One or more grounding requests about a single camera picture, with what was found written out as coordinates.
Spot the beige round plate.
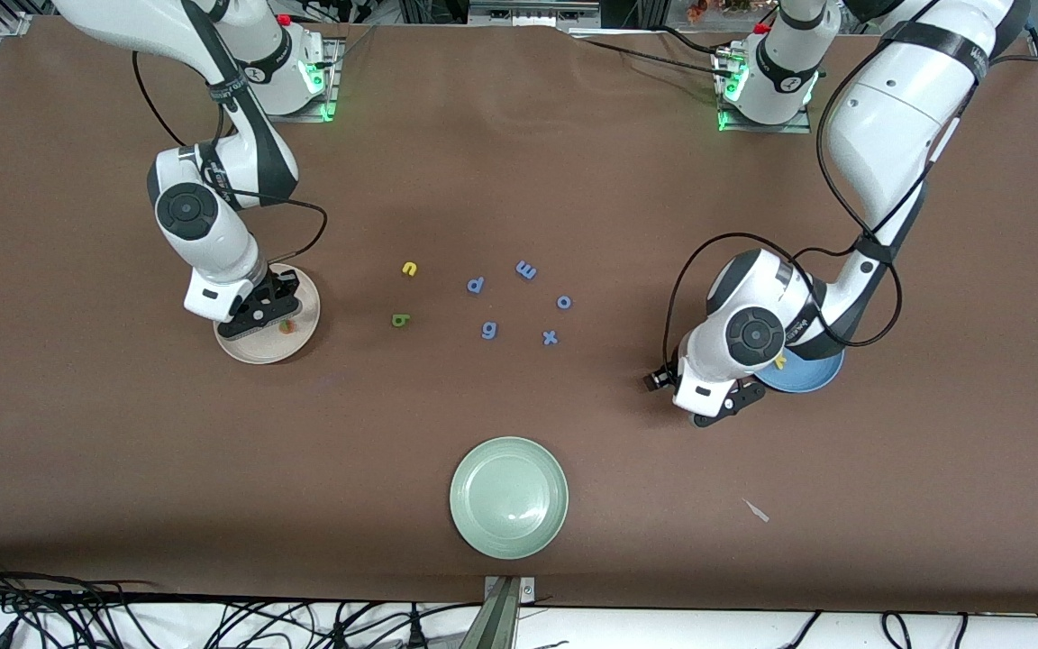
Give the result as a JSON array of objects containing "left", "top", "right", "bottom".
[{"left": 213, "top": 264, "right": 322, "bottom": 366}]

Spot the blue round plate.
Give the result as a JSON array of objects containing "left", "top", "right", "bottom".
[{"left": 758, "top": 347, "right": 846, "bottom": 394}]

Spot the green round plate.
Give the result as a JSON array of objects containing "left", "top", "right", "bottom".
[{"left": 449, "top": 436, "right": 569, "bottom": 561}]

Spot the brown table cover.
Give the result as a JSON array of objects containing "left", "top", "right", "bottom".
[{"left": 0, "top": 16, "right": 1038, "bottom": 616}]

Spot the silver metal box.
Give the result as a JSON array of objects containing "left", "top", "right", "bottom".
[{"left": 468, "top": 0, "right": 601, "bottom": 30}]

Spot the orange background object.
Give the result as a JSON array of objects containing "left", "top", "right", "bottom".
[{"left": 687, "top": 0, "right": 754, "bottom": 21}]

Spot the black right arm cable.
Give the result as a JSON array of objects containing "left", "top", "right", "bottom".
[{"left": 132, "top": 50, "right": 329, "bottom": 267}]

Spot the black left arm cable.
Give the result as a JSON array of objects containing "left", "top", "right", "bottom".
[{"left": 663, "top": 36, "right": 1038, "bottom": 375}]

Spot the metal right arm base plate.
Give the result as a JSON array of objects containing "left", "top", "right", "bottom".
[{"left": 242, "top": 36, "right": 341, "bottom": 123}]

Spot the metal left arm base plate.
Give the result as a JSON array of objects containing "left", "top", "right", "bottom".
[{"left": 717, "top": 45, "right": 813, "bottom": 135}]

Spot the metal table edge bracket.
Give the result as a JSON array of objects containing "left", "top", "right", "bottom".
[{"left": 482, "top": 575, "right": 537, "bottom": 649}]

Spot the black cable near arm base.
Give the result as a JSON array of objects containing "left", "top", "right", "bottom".
[{"left": 564, "top": 32, "right": 736, "bottom": 78}]

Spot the black floor cable tangle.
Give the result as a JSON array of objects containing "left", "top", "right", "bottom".
[
  {"left": 0, "top": 554, "right": 159, "bottom": 649},
  {"left": 204, "top": 599, "right": 484, "bottom": 649}
]

